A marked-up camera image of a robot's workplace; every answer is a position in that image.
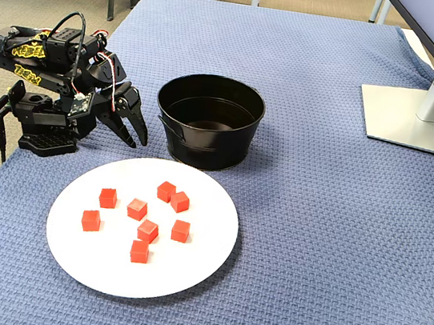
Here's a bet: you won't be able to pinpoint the silver monitor stand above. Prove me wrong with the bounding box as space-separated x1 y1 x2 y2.
352 56 434 158

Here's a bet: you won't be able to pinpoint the thin black camera cable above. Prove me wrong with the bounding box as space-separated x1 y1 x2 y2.
42 8 90 87

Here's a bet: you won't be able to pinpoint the small camera circuit board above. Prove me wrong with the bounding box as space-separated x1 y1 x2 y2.
66 88 97 122

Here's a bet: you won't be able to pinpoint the red cube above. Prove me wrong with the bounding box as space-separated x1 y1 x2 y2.
135 218 161 245
97 186 119 211
168 189 191 215
128 238 152 266
170 219 192 244
80 208 103 234
154 179 178 205
125 196 150 223

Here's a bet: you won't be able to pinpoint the red white servo wire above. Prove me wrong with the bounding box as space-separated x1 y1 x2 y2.
86 50 125 112

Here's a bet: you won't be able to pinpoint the black metal bucket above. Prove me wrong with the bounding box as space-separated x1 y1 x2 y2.
147 66 270 179

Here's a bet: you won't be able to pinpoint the white table legs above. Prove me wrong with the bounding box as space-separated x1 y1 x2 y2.
367 0 393 26

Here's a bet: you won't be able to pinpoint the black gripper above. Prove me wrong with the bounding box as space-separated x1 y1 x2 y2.
75 48 160 151

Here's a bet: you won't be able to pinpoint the white round plate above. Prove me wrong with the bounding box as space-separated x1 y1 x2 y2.
36 143 248 313

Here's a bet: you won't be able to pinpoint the blue woven table cloth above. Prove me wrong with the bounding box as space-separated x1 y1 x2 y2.
0 0 434 325

